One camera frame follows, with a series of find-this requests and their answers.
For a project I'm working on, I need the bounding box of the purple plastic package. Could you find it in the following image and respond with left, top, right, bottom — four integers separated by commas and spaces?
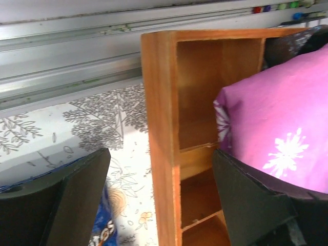
213, 46, 327, 193

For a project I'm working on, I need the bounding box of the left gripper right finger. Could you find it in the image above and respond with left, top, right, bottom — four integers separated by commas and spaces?
213, 149, 327, 245

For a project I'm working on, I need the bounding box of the dark floral cloth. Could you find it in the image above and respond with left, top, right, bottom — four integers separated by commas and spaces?
262, 25, 327, 70

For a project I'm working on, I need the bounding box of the blue Doritos chip bag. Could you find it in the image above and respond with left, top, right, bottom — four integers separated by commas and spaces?
0, 176, 118, 246

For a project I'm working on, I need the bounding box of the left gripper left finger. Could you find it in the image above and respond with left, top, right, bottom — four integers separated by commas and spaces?
1, 148, 111, 245

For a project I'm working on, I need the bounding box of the orange wooden tray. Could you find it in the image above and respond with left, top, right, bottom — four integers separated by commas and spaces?
141, 28, 308, 245

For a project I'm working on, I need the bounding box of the floral table mat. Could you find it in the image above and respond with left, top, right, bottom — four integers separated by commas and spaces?
0, 82, 159, 246

